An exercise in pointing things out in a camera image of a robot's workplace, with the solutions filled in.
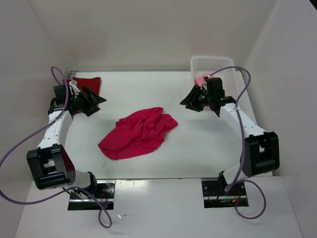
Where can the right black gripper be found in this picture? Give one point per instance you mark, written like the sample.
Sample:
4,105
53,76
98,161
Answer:
190,100

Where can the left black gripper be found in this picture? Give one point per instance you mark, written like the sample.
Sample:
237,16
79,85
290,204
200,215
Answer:
91,101

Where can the red t-shirt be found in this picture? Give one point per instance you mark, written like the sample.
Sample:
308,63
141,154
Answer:
93,84

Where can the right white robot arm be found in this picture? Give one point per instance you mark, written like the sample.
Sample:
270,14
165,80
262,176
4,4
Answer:
260,149

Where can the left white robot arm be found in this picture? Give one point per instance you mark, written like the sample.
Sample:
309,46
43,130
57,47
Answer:
50,164

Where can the light pink t-shirt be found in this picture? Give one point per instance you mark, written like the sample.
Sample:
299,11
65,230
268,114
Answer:
199,81

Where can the white plastic basket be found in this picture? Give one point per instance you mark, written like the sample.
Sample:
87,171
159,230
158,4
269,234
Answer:
208,64

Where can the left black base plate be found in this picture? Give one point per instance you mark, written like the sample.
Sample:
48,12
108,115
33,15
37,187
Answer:
79,201

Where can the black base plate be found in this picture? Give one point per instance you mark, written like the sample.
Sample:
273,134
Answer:
215,197
79,201

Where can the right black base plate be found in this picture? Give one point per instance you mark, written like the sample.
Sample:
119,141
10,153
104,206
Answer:
215,197

